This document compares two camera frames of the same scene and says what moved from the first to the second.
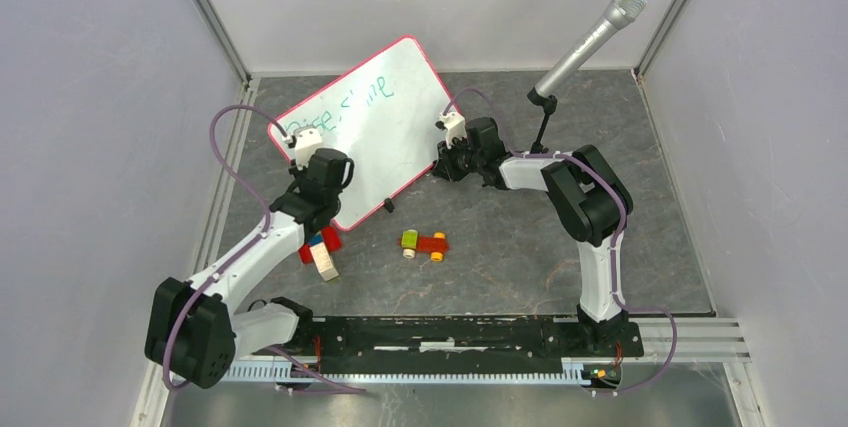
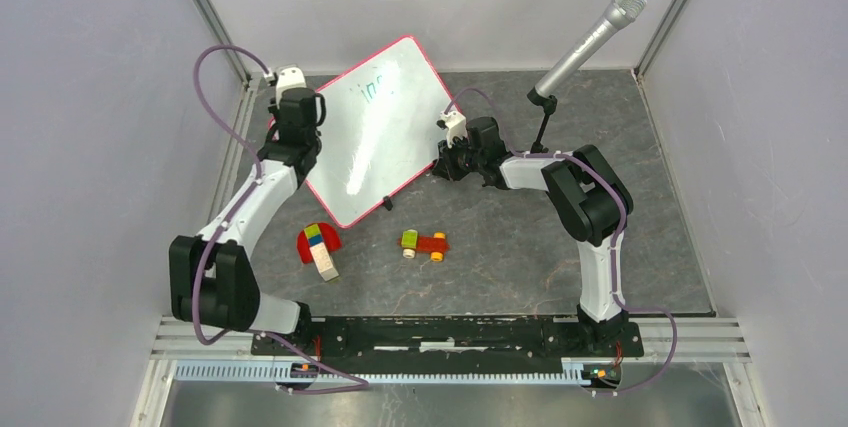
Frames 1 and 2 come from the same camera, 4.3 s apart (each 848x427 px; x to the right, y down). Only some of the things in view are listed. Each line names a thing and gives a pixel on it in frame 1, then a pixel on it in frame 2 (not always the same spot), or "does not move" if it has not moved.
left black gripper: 299,175 to 272,109
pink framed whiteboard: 384,114 does not move
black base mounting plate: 449,345 does not move
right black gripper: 445,167 does not move
